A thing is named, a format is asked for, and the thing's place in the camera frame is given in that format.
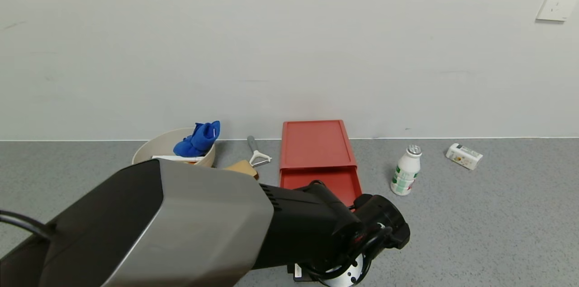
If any beige ribbed bowl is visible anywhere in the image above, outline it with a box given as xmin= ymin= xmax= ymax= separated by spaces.
xmin=132 ymin=128 xmax=217 ymax=168

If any white green drink bottle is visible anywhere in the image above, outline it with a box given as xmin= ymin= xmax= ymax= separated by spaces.
xmin=390 ymin=144 xmax=423 ymax=196

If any white wall socket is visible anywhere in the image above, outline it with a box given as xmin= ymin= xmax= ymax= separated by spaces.
xmin=536 ymin=0 xmax=579 ymax=22

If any grey white peeler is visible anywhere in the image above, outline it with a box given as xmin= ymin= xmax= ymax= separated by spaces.
xmin=247 ymin=136 xmax=273 ymax=167

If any red drawer cabinet case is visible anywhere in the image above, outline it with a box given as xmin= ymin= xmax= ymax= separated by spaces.
xmin=280 ymin=120 xmax=358 ymax=171

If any small brown toast slice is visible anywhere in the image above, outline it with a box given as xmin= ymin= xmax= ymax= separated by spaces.
xmin=223 ymin=159 xmax=260 ymax=180

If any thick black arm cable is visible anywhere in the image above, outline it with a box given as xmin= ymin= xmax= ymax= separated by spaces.
xmin=0 ymin=210 xmax=56 ymax=239

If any red drawer with white handle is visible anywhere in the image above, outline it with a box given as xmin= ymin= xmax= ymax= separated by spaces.
xmin=280 ymin=167 xmax=364 ymax=209

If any small white drink carton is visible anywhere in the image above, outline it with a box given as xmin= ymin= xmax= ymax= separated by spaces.
xmin=446 ymin=143 xmax=484 ymax=171

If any white stick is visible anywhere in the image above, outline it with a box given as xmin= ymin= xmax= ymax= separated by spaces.
xmin=152 ymin=155 xmax=205 ymax=163

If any blue cloth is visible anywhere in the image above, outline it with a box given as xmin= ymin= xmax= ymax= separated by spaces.
xmin=173 ymin=120 xmax=221 ymax=158

